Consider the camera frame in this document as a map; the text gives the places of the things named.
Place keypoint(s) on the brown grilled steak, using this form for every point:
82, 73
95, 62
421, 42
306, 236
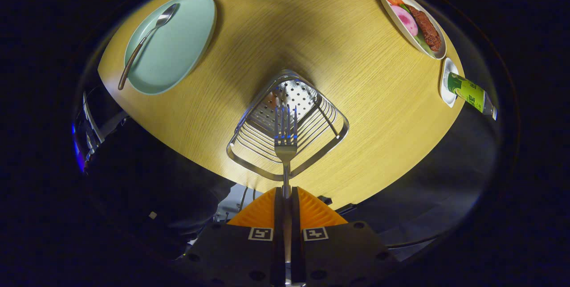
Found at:
427, 28

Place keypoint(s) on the pale teal plate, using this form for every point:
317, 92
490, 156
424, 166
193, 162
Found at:
178, 46

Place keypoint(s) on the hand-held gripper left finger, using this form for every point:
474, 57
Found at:
236, 256

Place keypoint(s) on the green label drink bottle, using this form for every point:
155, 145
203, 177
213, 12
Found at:
467, 91

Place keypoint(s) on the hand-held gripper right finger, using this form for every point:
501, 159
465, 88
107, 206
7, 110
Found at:
343, 256

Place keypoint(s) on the white oval food plate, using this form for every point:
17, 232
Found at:
403, 33

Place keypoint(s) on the pink radish slice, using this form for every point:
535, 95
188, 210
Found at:
405, 19

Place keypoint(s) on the green lettuce leaf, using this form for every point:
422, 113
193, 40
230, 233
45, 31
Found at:
425, 48

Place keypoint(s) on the white square saucer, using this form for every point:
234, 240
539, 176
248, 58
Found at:
446, 95

